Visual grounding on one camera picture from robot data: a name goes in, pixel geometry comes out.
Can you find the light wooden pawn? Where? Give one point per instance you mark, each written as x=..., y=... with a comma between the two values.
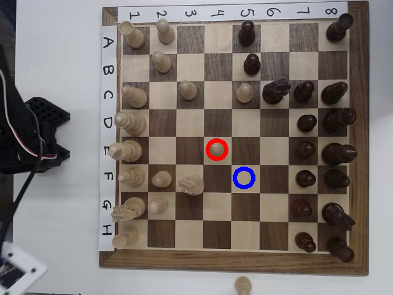
x=188, y=90
x=165, y=33
x=244, y=93
x=157, y=205
x=243, y=284
x=161, y=63
x=161, y=179
x=217, y=149

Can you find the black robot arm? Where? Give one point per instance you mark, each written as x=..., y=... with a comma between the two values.
x=15, y=123

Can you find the light wooden knight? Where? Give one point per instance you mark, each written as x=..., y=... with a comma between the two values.
x=132, y=207
x=192, y=185

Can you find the light wooden king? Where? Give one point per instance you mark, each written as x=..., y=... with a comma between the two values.
x=129, y=151

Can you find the light wooden queen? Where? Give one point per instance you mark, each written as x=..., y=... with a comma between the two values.
x=132, y=123

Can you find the light wooden bishop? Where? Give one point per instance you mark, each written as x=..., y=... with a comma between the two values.
x=133, y=177
x=136, y=96

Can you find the dark wooden knight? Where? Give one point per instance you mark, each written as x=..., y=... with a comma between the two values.
x=274, y=92
x=336, y=215

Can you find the dark wooden pawn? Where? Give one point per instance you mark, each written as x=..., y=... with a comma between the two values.
x=305, y=242
x=247, y=33
x=301, y=208
x=306, y=123
x=305, y=150
x=305, y=179
x=303, y=92
x=252, y=64

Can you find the white paper strip with letters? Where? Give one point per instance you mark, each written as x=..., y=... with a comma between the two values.
x=107, y=80

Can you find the wooden chess board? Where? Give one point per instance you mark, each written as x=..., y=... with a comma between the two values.
x=184, y=261

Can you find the light wooden rook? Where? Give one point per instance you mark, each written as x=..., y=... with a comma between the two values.
x=135, y=37
x=124, y=238

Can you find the white paper strip with numbers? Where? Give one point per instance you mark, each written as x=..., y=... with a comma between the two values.
x=175, y=13

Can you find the dark wooden king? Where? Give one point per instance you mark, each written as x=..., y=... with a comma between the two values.
x=337, y=154

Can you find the dark wooden bishop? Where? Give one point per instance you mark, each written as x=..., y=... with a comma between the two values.
x=333, y=93
x=336, y=179

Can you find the dark wooden queen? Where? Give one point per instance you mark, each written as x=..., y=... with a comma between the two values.
x=337, y=120

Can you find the dark wooden rook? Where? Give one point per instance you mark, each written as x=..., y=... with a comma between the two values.
x=337, y=29
x=340, y=249

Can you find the white camera mount with board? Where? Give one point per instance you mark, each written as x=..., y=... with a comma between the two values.
x=21, y=261

